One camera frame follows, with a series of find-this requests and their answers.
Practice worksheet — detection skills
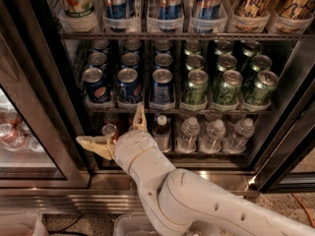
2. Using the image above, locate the left fridge glass door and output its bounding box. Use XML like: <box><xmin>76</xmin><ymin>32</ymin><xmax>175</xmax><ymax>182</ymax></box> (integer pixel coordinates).
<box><xmin>0</xmin><ymin>32</ymin><xmax>91</xmax><ymax>189</ymax></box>

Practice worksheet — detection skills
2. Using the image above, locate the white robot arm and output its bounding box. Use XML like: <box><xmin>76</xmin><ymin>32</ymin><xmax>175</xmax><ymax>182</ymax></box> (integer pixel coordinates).
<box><xmin>76</xmin><ymin>105</ymin><xmax>315</xmax><ymax>236</ymax></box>

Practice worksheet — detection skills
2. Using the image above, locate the front left green can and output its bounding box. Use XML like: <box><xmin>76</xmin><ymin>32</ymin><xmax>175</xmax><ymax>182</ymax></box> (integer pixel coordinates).
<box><xmin>181</xmin><ymin>70</ymin><xmax>208</xmax><ymax>105</ymax></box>

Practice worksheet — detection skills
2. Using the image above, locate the clear plastic bin centre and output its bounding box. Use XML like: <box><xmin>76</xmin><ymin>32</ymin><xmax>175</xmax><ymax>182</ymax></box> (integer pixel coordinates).
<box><xmin>113</xmin><ymin>213</ymin><xmax>221</xmax><ymax>236</ymax></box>

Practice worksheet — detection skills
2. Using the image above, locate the back middle green can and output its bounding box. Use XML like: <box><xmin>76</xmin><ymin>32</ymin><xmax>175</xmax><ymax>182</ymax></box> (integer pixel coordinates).
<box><xmin>215</xmin><ymin>40</ymin><xmax>233</xmax><ymax>56</ymax></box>

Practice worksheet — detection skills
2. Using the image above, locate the stainless steel fridge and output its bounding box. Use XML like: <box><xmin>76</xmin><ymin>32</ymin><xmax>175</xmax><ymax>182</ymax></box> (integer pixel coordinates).
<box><xmin>0</xmin><ymin>0</ymin><xmax>315</xmax><ymax>214</ymax></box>

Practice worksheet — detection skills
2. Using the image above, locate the second row pepsi can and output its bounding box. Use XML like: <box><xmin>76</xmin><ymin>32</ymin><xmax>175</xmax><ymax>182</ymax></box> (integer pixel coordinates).
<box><xmin>88</xmin><ymin>52</ymin><xmax>108</xmax><ymax>72</ymax></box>
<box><xmin>120</xmin><ymin>53</ymin><xmax>141</xmax><ymax>71</ymax></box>
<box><xmin>154</xmin><ymin>53</ymin><xmax>173</xmax><ymax>70</ymax></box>

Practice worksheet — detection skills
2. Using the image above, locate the second row right pepsi can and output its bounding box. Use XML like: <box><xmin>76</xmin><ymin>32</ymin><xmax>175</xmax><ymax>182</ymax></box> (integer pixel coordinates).
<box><xmin>154</xmin><ymin>53</ymin><xmax>173</xmax><ymax>70</ymax></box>

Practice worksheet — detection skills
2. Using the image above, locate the second row right green can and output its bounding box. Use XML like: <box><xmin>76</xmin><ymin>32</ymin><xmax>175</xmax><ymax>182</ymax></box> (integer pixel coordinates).
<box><xmin>242</xmin><ymin>54</ymin><xmax>273</xmax><ymax>88</ymax></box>

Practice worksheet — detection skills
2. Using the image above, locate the clear plastic bin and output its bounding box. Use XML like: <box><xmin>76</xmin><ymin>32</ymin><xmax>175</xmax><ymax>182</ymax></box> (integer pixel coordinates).
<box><xmin>113</xmin><ymin>213</ymin><xmax>221</xmax><ymax>236</ymax></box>
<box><xmin>0</xmin><ymin>212</ymin><xmax>49</xmax><ymax>236</ymax></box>

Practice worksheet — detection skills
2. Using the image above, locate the left water bottle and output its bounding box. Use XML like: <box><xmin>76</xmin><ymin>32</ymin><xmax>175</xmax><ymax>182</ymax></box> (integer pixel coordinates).
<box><xmin>177</xmin><ymin>117</ymin><xmax>200</xmax><ymax>153</ymax></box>

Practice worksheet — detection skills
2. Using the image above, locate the back right green can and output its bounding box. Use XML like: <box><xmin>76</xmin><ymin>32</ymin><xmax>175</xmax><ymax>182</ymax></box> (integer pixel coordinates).
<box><xmin>239</xmin><ymin>40</ymin><xmax>263</xmax><ymax>66</ymax></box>

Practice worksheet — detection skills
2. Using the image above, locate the middle water bottle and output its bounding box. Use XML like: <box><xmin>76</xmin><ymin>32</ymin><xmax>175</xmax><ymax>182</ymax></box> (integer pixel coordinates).
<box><xmin>199</xmin><ymin>119</ymin><xmax>225</xmax><ymax>153</ymax></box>

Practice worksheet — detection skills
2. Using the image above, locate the second row green can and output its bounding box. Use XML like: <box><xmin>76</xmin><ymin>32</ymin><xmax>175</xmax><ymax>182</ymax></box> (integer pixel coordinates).
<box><xmin>214</xmin><ymin>54</ymin><xmax>237</xmax><ymax>82</ymax></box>
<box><xmin>242</xmin><ymin>54</ymin><xmax>273</xmax><ymax>88</ymax></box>
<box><xmin>185</xmin><ymin>54</ymin><xmax>205</xmax><ymax>73</ymax></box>

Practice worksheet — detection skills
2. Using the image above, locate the back left green can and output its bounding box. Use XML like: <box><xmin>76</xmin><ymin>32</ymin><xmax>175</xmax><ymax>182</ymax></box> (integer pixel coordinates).
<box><xmin>184</xmin><ymin>40</ymin><xmax>202</xmax><ymax>55</ymax></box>

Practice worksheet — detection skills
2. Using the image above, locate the middle red bull can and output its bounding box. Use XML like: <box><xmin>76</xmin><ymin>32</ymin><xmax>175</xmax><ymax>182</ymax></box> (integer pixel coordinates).
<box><xmin>157</xmin><ymin>0</ymin><xmax>182</xmax><ymax>20</ymax></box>

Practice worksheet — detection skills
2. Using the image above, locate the second row middle green can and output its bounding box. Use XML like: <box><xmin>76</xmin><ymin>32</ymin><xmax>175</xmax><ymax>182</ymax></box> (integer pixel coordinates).
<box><xmin>214</xmin><ymin>54</ymin><xmax>237</xmax><ymax>82</ymax></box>

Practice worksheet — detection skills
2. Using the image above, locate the right fridge door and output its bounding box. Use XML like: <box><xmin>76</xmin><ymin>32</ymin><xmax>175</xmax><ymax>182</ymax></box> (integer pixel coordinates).
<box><xmin>248</xmin><ymin>105</ymin><xmax>315</xmax><ymax>194</ymax></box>

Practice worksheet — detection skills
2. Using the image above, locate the second row left green can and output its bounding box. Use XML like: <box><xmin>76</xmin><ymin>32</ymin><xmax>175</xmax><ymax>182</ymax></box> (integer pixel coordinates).
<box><xmin>185</xmin><ymin>54</ymin><xmax>205</xmax><ymax>73</ymax></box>

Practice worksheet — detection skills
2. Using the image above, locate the right gold can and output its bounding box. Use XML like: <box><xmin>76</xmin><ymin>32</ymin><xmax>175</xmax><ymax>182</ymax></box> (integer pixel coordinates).
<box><xmin>276</xmin><ymin>0</ymin><xmax>315</xmax><ymax>20</ymax></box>

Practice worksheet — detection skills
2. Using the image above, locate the left red bull can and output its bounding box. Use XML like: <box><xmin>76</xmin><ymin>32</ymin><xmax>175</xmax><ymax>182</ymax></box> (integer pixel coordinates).
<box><xmin>102</xmin><ymin>0</ymin><xmax>135</xmax><ymax>20</ymax></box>

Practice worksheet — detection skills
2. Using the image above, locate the second row middle pepsi can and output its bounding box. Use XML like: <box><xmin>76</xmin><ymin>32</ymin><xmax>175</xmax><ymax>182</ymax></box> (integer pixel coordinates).
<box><xmin>120</xmin><ymin>53</ymin><xmax>141</xmax><ymax>71</ymax></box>

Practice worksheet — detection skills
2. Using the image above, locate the orange cable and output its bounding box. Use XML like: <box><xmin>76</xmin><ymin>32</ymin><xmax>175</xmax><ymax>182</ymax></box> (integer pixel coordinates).
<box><xmin>290</xmin><ymin>193</ymin><xmax>315</xmax><ymax>232</ymax></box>

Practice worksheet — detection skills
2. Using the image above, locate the second row left pepsi can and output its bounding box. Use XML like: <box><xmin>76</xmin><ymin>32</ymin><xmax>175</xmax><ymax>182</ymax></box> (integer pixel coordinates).
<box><xmin>88</xmin><ymin>52</ymin><xmax>108</xmax><ymax>72</ymax></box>

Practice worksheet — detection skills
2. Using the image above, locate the black cable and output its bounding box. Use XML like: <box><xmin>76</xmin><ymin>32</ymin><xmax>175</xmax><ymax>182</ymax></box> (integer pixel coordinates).
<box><xmin>47</xmin><ymin>213</ymin><xmax>91</xmax><ymax>236</ymax></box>

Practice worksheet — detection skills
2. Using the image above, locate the clear plastic bin left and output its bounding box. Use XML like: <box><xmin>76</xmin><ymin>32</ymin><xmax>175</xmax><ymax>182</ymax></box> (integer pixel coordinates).
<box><xmin>0</xmin><ymin>212</ymin><xmax>49</xmax><ymax>236</ymax></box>

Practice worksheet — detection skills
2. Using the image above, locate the brown juice bottle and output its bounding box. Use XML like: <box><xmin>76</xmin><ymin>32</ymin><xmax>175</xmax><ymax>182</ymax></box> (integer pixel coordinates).
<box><xmin>153</xmin><ymin>115</ymin><xmax>170</xmax><ymax>152</ymax></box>

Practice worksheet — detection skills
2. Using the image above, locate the front left red can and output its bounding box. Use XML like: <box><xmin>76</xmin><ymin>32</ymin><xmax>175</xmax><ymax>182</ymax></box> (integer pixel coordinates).
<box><xmin>101</xmin><ymin>124</ymin><xmax>119</xmax><ymax>141</ymax></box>

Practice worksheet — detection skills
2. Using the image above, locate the front right green can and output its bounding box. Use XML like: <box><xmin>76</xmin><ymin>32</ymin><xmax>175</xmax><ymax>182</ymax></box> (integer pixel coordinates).
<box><xmin>244</xmin><ymin>70</ymin><xmax>279</xmax><ymax>106</ymax></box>

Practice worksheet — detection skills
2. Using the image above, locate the red bull can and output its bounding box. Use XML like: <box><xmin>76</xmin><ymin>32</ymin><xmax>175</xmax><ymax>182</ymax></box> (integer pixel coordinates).
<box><xmin>102</xmin><ymin>0</ymin><xmax>135</xmax><ymax>20</ymax></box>
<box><xmin>157</xmin><ymin>0</ymin><xmax>182</xmax><ymax>20</ymax></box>
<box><xmin>192</xmin><ymin>0</ymin><xmax>221</xmax><ymax>20</ymax></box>

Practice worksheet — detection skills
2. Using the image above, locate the right red bull can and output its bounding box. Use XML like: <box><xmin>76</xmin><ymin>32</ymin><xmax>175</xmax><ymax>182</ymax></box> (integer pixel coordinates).
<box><xmin>192</xmin><ymin>0</ymin><xmax>221</xmax><ymax>20</ymax></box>

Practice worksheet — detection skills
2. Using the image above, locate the front middle green can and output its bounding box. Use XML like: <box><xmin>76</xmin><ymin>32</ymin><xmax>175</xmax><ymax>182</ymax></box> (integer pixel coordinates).
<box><xmin>213</xmin><ymin>69</ymin><xmax>243</xmax><ymax>105</ymax></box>

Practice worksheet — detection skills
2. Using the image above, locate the right water bottle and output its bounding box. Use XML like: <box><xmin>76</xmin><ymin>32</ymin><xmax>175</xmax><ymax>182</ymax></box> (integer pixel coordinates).
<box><xmin>222</xmin><ymin>118</ymin><xmax>255</xmax><ymax>154</ymax></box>

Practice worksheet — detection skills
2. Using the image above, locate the water bottle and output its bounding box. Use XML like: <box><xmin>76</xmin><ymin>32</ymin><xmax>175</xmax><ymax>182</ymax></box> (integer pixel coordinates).
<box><xmin>177</xmin><ymin>117</ymin><xmax>200</xmax><ymax>153</ymax></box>
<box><xmin>222</xmin><ymin>118</ymin><xmax>255</xmax><ymax>154</ymax></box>
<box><xmin>199</xmin><ymin>119</ymin><xmax>225</xmax><ymax>153</ymax></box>

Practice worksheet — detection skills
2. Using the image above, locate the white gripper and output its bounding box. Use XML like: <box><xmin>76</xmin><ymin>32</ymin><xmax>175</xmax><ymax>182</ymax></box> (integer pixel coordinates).
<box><xmin>76</xmin><ymin>104</ymin><xmax>158</xmax><ymax>173</ymax></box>

